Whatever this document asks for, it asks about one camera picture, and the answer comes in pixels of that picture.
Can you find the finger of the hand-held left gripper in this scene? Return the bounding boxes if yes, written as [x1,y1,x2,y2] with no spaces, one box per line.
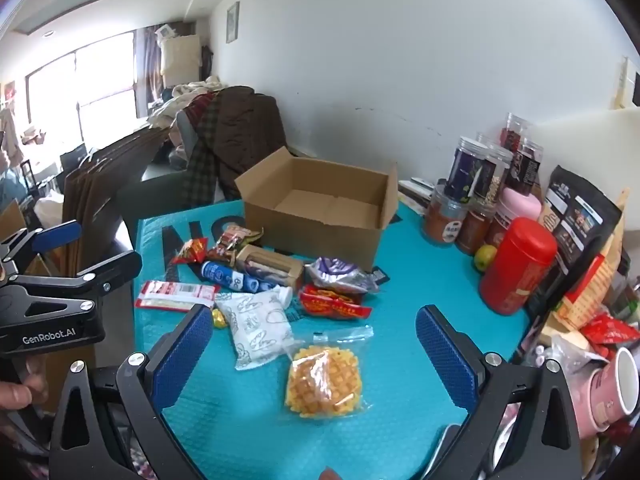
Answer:
[0,250,143,311]
[0,220,83,278]

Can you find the large red packet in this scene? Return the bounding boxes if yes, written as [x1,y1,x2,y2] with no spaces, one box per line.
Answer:
[580,310,640,361]

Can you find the wall intercom panel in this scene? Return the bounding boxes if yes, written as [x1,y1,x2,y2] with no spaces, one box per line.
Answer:
[612,57,640,111]

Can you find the pink paper cups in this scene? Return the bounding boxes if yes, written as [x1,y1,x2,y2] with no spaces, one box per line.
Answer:
[567,347,640,433]

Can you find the green red snack packet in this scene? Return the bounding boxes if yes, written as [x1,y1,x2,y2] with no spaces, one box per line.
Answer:
[207,225,264,263]

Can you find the beige quilted board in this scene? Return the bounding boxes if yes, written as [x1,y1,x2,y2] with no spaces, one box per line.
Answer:
[159,35,202,87]

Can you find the pile of light clothes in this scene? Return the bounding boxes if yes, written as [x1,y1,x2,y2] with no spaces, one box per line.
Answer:
[147,75,223,128]

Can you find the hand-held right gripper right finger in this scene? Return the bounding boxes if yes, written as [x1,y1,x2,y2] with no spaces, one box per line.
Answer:
[416,304,586,480]

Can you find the cardboard box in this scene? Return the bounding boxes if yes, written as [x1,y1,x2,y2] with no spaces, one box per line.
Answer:
[234,146,399,272]

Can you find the purple silver snack packet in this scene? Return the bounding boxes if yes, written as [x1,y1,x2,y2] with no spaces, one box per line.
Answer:
[305,256,381,295]

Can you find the long red white packet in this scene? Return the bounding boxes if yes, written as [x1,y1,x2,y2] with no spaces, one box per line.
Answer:
[135,280,221,313]

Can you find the yellow green fruit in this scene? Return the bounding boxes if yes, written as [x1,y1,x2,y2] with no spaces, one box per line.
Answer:
[474,245,498,272]

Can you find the waffle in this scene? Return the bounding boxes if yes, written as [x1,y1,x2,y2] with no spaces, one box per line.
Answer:
[284,325,375,418]

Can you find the white foam board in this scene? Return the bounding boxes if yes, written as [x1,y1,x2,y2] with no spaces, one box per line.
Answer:
[525,105,640,201]

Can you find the small red snack packet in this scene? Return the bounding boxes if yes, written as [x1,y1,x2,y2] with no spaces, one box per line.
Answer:
[171,239,208,266]

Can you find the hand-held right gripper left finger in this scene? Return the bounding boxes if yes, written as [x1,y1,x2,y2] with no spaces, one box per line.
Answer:
[47,304,215,480]

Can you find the window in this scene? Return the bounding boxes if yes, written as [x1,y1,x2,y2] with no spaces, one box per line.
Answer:
[25,32,138,148]

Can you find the orange patterned bag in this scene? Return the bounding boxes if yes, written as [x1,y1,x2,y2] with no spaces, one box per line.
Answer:
[555,255,621,331]

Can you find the plaid garment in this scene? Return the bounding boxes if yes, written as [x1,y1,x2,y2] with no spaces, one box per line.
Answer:
[180,95,221,206]

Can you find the gold window snack box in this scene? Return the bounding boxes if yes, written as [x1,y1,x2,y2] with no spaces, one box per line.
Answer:
[235,245,305,286]

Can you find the red gold snack packet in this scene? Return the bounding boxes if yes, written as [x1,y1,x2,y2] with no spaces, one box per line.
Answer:
[298,284,373,321]

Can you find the clear jar red contents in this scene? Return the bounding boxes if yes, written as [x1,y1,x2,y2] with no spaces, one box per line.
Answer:
[500,112,531,153]

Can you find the black flat object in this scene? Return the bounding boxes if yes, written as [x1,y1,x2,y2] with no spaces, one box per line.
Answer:
[400,185,431,211]

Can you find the red plastic canister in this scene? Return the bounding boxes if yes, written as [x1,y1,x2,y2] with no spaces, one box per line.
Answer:
[479,217,558,316]

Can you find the teal mat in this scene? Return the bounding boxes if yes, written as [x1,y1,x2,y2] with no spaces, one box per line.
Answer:
[134,199,531,480]

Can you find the person's left hand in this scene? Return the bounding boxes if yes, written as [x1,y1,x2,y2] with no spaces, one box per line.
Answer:
[0,372,48,413]

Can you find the blue white tube packet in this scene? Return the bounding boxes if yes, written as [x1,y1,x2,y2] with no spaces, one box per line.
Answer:
[201,260,275,293]

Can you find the curtain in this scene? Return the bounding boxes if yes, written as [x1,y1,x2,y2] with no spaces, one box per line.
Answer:
[132,24,163,118]

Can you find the clear jar with oats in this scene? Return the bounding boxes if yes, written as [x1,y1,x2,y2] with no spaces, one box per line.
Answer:
[472,145,513,206]

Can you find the stack of flat cardboard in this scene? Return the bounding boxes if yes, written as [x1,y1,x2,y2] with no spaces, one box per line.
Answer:
[62,127,171,271]

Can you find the white patterned snack packet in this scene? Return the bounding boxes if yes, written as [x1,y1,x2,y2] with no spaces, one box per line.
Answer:
[215,284,297,372]

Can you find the brown quilted jacket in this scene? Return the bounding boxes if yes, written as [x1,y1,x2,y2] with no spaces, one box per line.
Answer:
[190,86,288,201]

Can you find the black snack bag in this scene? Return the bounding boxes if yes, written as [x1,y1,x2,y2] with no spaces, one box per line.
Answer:
[525,165,623,311]

